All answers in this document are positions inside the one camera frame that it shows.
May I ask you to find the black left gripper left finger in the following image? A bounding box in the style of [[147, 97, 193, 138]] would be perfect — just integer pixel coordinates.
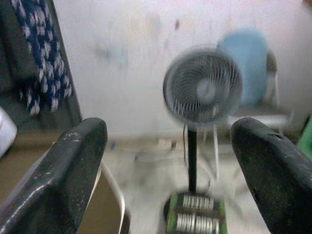
[[0, 117, 108, 234]]

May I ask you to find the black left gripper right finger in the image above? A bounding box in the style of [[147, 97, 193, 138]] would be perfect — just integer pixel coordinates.
[[230, 117, 312, 234]]

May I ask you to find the green object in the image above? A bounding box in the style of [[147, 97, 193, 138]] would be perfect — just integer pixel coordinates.
[[298, 117, 312, 147]]

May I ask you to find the brown bin with white rim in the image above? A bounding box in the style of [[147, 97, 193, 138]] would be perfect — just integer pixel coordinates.
[[0, 136, 131, 234]]

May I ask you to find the white rounded object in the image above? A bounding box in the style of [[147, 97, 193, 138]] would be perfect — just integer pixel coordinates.
[[0, 107, 18, 156]]

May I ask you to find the green pack of silver cells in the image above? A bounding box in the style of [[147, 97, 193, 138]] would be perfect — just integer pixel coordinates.
[[165, 192, 229, 234]]

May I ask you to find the blue white patterned cloth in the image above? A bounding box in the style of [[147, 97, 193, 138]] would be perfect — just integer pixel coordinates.
[[9, 0, 74, 117]]

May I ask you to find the light blue chair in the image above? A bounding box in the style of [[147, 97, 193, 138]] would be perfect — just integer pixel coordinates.
[[202, 28, 293, 181]]

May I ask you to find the black pedestal fan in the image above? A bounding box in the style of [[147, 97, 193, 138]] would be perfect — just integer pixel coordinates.
[[162, 45, 244, 220]]

